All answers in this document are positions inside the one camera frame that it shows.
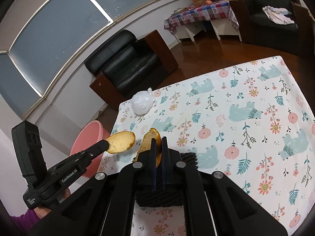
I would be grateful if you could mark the white crumpled plastic bag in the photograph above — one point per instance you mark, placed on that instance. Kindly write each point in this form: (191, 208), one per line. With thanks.
(142, 102)

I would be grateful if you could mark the black leather armchair right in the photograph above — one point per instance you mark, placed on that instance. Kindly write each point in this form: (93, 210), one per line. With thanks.
(256, 28)

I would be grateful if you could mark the black leather armchair left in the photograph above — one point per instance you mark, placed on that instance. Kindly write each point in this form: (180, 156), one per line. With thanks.
(124, 65)

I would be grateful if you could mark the orange peel piece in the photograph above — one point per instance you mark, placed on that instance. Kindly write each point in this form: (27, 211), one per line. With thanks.
(146, 144)
(120, 142)

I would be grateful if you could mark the pink plastic basin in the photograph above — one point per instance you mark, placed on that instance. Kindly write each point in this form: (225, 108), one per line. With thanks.
(90, 134)

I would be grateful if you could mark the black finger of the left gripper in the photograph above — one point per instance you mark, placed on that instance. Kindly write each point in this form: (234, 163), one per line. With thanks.
(97, 149)

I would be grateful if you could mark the floral bear print tablecloth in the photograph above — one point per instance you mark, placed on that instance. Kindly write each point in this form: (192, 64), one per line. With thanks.
(249, 121)

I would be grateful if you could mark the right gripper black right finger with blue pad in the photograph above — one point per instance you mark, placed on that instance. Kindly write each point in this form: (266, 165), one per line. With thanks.
(213, 204)

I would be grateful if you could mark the plaid checkered tablecloth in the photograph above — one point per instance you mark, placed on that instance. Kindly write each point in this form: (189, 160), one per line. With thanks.
(218, 10)

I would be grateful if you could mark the white side table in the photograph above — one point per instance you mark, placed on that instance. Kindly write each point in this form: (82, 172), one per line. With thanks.
(218, 27)

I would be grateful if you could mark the black leather armchair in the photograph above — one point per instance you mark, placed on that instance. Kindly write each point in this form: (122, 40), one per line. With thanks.
(124, 65)
(256, 28)

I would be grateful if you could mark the hand in purple sleeve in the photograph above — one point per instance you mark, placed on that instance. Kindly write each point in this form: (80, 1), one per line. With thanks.
(41, 211)

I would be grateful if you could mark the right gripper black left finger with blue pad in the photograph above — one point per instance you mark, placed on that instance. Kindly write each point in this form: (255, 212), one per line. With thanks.
(105, 207)

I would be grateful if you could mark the window with frame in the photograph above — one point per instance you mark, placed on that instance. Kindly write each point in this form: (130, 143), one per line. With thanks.
(39, 37)

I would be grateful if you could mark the patterned cloth on armchair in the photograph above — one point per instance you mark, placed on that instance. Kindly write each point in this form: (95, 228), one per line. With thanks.
(280, 16)

